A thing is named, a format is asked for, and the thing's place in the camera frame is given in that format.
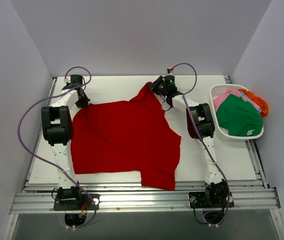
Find white laundry basket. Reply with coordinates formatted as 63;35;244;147
209;84;269;142

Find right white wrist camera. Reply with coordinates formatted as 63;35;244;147
166;67;176;77

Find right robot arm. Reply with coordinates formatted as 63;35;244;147
148;73;231;207

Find aluminium rail frame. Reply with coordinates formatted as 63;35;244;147
11;75;280;214

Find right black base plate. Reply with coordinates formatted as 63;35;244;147
188;191;228;209

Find pink t-shirt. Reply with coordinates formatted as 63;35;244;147
213;89;242;112

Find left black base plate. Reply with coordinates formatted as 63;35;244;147
53;193;100;211

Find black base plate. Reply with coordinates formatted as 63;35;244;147
53;193;100;211
188;191;228;209

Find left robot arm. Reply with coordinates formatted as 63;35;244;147
41;74;90;210

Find red t-shirt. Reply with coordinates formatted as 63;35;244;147
70;81;182;191

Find orange t-shirt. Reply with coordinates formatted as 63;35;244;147
239;88;269;118

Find green t-shirt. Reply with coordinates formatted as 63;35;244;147
216;94;263;137

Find light blue t-shirt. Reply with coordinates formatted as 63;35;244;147
239;90;262;113

